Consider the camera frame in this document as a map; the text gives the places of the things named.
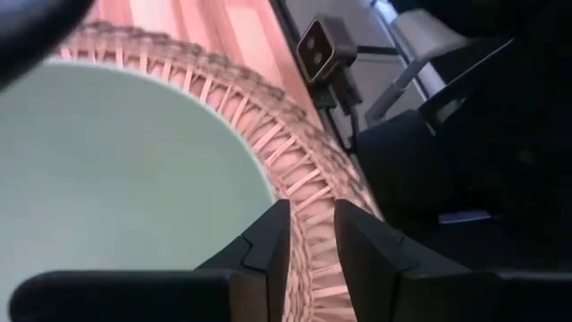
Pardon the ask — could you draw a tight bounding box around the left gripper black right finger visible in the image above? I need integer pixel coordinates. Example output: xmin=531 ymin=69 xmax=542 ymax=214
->
xmin=333 ymin=199 xmax=572 ymax=322

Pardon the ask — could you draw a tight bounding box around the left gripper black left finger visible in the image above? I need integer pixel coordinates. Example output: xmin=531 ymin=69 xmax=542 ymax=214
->
xmin=7 ymin=199 xmax=292 ymax=322

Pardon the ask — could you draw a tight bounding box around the round woven straw placemat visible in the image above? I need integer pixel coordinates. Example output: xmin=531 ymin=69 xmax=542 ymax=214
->
xmin=53 ymin=20 xmax=383 ymax=322

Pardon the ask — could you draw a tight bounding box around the mint green bowl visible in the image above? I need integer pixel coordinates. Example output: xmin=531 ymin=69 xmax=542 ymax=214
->
xmin=0 ymin=60 xmax=276 ymax=322

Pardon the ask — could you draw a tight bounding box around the silver aluminium frame brace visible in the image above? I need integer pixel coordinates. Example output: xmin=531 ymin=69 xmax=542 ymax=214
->
xmin=365 ymin=57 xmax=433 ymax=127

